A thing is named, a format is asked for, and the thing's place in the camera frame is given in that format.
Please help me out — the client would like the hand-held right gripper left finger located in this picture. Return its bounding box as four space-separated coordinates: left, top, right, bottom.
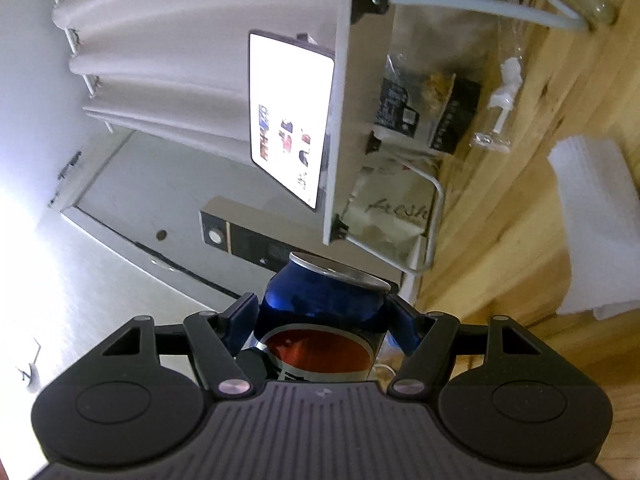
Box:
100 292 260 400

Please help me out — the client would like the clear plastic packet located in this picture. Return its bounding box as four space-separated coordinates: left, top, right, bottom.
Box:
470 10 531 153

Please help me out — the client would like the white heater black grille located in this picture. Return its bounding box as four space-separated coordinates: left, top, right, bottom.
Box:
199 197 426 306

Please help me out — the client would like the white folding lap desk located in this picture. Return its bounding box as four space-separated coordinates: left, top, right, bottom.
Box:
320 0 586 276

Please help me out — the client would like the tablet with lit screen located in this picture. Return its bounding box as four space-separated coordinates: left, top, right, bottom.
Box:
248 31 337 211

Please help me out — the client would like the white folded paper towel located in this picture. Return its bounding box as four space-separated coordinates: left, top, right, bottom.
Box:
547 135 640 321

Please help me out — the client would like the grey door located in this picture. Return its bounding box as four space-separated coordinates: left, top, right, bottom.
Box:
60 130 281 306

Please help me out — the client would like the blue soda can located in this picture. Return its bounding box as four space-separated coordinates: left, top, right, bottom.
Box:
250 251 392 386

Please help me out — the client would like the white paper bread bag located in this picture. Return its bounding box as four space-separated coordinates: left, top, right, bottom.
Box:
345 162 436 271

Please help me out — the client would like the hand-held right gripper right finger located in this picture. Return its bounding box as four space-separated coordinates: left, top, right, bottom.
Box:
387 294 546 401

